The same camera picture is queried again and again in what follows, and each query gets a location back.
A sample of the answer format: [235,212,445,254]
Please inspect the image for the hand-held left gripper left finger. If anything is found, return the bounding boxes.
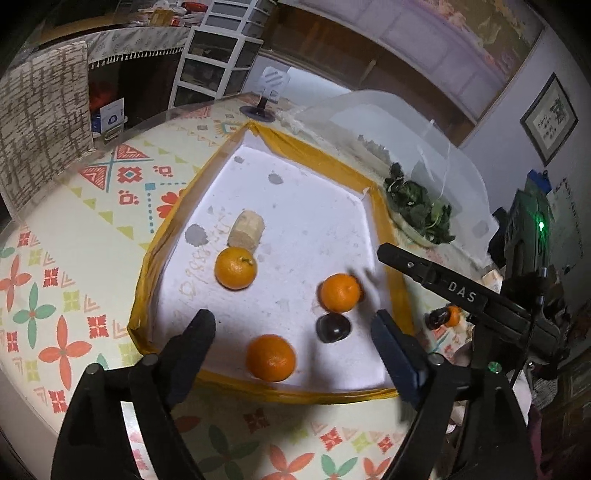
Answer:
[50,308,217,480]

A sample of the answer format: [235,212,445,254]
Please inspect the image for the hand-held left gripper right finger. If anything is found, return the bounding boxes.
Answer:
[370,310,539,480]

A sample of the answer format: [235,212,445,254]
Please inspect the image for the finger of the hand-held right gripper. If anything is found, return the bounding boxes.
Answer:
[377,243,490,315]

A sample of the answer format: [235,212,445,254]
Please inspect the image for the peeled banana piece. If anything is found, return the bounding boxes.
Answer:
[227,210,266,253]

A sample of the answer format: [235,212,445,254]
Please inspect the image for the white foam tray yellow tape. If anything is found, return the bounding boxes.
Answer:
[127,119,416,407]

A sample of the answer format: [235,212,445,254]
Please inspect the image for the spinach leaves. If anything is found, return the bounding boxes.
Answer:
[383,164,457,244]

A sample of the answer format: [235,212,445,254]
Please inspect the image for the water bottle blue cap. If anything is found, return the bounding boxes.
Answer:
[524,170,555,204]

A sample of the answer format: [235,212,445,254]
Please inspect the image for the patterned tablecloth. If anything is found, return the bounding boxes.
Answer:
[0,92,509,480]

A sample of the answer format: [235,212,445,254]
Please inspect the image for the white mesh food cover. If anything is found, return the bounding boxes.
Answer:
[295,90,502,259]

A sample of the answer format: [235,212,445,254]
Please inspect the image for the blue and white box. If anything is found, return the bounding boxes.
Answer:
[91,98,126,136]

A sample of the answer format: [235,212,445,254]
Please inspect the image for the small white sign stand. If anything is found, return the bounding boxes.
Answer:
[240,66,291,121]

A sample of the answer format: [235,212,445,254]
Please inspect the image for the beige patterned chair cover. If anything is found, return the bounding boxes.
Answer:
[0,41,93,214]

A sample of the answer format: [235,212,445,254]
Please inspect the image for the white plastic drawer unit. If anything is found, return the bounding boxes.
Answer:
[168,0,278,109]

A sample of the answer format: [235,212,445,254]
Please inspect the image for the white wall chart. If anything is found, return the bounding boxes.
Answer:
[547,179,583,265]

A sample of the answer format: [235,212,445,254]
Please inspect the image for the framed wall picture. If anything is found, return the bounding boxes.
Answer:
[519,73,579,167]

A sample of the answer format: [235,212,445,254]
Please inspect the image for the large wall painting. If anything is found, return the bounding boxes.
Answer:
[406,0,548,63]

